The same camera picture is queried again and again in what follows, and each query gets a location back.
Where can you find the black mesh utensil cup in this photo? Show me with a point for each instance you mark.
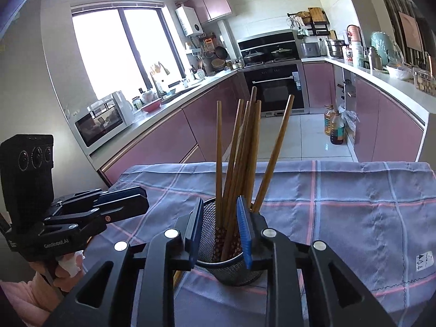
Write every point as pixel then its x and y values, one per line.
pixel 231 272

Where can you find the pink sleeve forearm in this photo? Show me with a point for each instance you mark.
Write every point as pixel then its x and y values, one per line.
pixel 27 303

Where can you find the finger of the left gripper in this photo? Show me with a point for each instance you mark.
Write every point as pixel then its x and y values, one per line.
pixel 125 193
pixel 115 209

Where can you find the teal round appliance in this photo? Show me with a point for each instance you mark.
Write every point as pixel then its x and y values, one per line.
pixel 385 48

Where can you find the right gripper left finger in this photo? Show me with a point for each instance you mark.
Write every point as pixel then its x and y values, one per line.
pixel 134 285

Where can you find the cooking oil bottle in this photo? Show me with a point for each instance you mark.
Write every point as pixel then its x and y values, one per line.
pixel 328 116

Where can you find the pink upper cabinet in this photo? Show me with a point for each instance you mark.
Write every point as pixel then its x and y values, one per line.
pixel 209 10

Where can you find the black camera box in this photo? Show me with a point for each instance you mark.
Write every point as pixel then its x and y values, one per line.
pixel 26 177

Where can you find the white microwave oven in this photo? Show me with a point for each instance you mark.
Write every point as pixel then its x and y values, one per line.
pixel 99 122

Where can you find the person left hand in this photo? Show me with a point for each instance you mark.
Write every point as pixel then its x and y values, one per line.
pixel 65 273

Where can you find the dark oil bottle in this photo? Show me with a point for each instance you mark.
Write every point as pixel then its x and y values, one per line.
pixel 337 129

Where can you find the black wall rack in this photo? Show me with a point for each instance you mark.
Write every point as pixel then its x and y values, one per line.
pixel 312 22

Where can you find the white water heater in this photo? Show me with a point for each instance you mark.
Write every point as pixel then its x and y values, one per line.
pixel 189 21

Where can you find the black built-in oven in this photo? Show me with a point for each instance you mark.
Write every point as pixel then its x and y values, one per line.
pixel 275 82

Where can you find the pink bowl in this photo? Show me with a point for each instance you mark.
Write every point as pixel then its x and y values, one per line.
pixel 153 106

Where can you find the steel stock pot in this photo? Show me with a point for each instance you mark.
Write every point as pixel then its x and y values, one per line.
pixel 335 48

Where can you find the purple plaid tablecloth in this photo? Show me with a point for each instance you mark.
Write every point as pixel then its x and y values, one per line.
pixel 379 218

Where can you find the bamboo chopstick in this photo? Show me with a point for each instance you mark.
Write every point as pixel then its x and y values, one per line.
pixel 247 143
pixel 252 155
pixel 263 188
pixel 231 210
pixel 231 160

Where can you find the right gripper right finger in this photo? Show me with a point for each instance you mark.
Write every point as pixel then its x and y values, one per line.
pixel 308 285

